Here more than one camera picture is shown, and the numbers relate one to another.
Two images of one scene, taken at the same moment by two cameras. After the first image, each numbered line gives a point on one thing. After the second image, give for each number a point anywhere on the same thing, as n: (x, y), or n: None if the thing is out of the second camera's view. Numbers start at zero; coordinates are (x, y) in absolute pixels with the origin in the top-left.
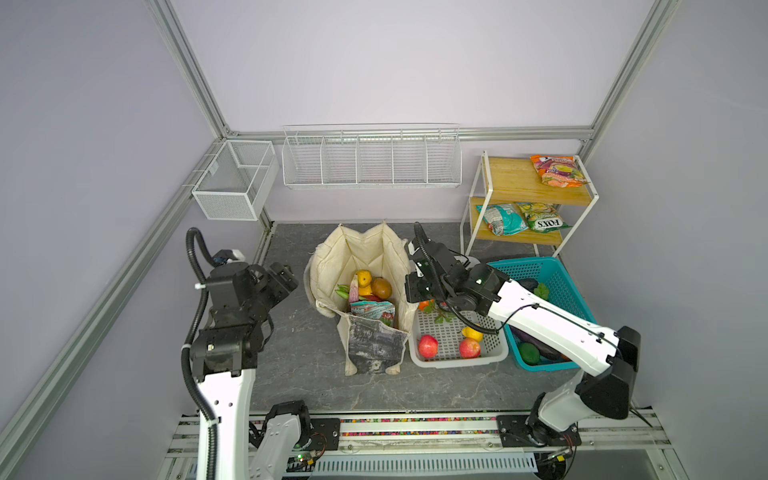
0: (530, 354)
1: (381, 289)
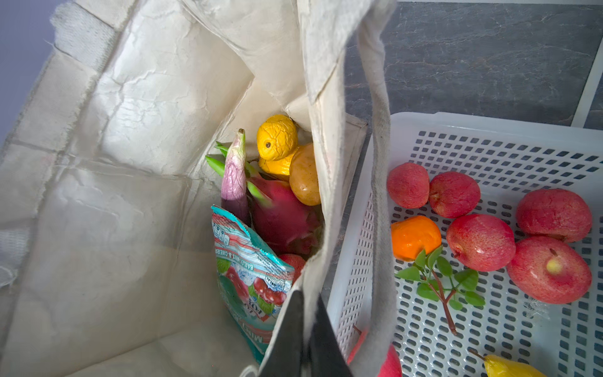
0: None
1: (303, 176)
